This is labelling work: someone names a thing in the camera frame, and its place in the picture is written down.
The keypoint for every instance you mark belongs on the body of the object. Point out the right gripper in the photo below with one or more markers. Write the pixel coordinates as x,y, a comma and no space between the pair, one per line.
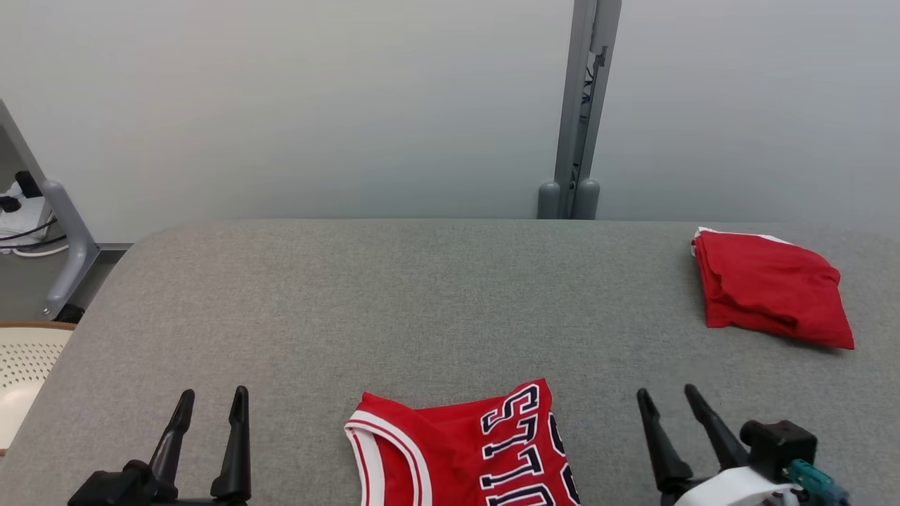
731,492

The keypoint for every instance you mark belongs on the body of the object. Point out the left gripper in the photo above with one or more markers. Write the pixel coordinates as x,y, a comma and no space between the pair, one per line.
119,488

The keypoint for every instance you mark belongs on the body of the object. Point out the red shorts with white stripe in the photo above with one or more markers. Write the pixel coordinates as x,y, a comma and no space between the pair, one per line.
773,292

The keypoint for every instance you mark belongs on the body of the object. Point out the red and white basketball jersey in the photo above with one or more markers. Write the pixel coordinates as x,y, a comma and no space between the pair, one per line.
450,450

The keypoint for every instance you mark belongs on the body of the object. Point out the grey slanted metal stand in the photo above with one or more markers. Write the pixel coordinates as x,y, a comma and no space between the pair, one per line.
74,246

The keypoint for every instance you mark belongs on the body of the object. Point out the white power strip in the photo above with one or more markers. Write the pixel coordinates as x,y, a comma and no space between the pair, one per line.
24,214

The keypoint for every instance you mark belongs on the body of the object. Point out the black power plug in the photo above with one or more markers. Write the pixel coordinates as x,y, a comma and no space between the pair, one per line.
28,184
8,204

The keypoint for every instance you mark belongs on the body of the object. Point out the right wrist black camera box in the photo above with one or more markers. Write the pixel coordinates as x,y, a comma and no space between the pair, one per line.
780,446

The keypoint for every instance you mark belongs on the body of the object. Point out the grey wall baseboard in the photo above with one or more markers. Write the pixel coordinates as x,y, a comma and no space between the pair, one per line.
112,247

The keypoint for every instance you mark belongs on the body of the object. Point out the grey metal partition post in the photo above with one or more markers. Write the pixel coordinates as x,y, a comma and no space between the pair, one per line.
580,105

